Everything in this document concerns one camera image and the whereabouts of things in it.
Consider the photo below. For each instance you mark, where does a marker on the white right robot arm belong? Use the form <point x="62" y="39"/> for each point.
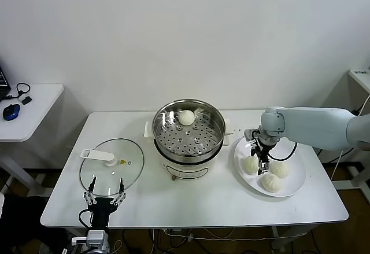
<point x="318" y="126"/>

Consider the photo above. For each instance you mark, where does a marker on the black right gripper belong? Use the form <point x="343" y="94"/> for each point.
<point x="263" y="150"/>

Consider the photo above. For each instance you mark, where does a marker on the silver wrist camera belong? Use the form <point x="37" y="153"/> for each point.
<point x="78" y="240"/>
<point x="251" y="134"/>

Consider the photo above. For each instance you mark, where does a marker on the small black device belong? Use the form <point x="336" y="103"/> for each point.
<point x="26" y="101"/>

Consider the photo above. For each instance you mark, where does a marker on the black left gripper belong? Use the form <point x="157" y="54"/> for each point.
<point x="101" y="209"/>

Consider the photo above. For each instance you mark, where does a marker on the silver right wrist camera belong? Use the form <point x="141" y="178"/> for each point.
<point x="251" y="134"/>

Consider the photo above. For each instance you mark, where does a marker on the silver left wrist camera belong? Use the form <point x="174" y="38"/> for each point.
<point x="78" y="240"/>

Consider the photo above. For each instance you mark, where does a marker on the stainless steel steamer basket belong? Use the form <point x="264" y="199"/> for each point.
<point x="188" y="144"/>

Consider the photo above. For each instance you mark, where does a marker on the blue computer mouse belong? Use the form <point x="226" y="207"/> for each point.
<point x="11" y="111"/>

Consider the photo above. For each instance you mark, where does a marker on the white steamed baozi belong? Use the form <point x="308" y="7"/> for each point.
<point x="281" y="170"/>
<point x="271" y="183"/>
<point x="249" y="165"/>
<point x="185" y="118"/>

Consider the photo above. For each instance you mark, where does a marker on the white electric cooker pot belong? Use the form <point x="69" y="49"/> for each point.
<point x="185" y="171"/>

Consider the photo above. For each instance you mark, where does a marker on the white power strip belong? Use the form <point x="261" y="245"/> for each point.
<point x="173" y="231"/>

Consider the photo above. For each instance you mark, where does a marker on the white side table rounded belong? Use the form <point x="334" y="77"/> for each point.
<point x="43" y="103"/>

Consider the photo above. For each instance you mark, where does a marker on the white round plate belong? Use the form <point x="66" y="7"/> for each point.
<point x="295" y="164"/>

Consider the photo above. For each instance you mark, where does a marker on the black laptop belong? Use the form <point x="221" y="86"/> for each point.
<point x="3" y="83"/>

